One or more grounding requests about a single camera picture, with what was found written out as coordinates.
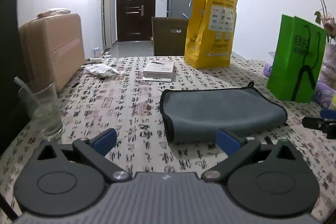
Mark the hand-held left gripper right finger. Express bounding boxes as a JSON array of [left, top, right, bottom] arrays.
[[201, 129, 302, 183]]

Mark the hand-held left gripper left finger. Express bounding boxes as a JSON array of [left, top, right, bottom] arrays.
[[34, 128, 132, 183]]

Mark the grey towel with black edging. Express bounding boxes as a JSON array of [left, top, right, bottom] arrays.
[[159, 82, 288, 143]]

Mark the purple tissue packet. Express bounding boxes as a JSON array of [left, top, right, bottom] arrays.
[[313, 80, 336, 109], [263, 61, 275, 78]]

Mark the calligraphy printed tablecloth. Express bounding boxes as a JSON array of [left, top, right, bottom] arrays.
[[0, 55, 336, 223]]

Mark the pale plastic flower wrap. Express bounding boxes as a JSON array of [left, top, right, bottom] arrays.
[[318, 42, 336, 84]]

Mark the clear drinking glass with straw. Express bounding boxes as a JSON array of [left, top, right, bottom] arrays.
[[14, 76, 64, 139]]

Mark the green paper bag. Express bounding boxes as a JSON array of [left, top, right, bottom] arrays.
[[266, 14, 328, 103]]

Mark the crumpled white paper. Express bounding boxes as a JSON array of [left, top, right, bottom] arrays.
[[84, 63, 122, 80]]

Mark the white flat box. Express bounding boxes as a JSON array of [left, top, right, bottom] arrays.
[[142, 60, 177, 82]]

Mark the beige hard case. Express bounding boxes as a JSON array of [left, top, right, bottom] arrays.
[[18, 13, 86, 93]]

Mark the yellow paper bag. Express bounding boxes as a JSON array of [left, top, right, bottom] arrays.
[[184, 0, 239, 69]]

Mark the dark brown door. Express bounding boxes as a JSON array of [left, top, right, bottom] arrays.
[[116, 0, 157, 43]]

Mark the black monitor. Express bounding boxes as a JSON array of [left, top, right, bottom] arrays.
[[0, 0, 30, 157]]

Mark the pink item on case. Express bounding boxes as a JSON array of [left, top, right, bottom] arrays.
[[37, 7, 71, 18]]

